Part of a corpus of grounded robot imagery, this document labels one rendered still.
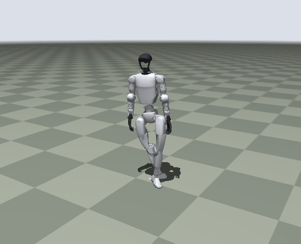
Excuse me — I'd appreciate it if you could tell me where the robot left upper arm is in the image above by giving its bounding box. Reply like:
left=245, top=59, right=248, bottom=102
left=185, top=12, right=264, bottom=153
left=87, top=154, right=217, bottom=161
left=155, top=75, right=168, bottom=103

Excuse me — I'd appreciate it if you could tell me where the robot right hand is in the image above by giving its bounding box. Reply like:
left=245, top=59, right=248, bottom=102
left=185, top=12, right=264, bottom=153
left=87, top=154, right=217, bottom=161
left=128, top=113, right=134, bottom=131

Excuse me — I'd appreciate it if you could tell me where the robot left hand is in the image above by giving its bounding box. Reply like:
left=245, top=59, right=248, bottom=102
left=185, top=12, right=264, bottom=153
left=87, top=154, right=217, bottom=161
left=166, top=115, right=172, bottom=134

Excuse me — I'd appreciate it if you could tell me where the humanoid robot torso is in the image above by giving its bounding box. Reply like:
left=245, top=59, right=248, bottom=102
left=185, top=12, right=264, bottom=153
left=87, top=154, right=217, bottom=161
left=135, top=71, right=159, bottom=123

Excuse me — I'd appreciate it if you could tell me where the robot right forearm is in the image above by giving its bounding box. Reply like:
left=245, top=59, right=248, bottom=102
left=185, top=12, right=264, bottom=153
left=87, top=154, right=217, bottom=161
left=127, top=99, right=135, bottom=117

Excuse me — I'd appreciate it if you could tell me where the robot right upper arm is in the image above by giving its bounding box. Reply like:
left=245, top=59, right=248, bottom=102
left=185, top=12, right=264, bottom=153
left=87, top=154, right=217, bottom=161
left=127, top=75, right=136, bottom=101

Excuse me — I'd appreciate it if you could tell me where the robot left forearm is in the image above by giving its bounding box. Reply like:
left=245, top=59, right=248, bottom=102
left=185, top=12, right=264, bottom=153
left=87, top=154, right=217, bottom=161
left=162, top=96, right=171, bottom=119

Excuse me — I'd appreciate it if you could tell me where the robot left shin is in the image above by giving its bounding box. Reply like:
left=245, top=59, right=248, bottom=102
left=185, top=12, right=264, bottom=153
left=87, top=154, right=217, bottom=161
left=153, top=151, right=163, bottom=178

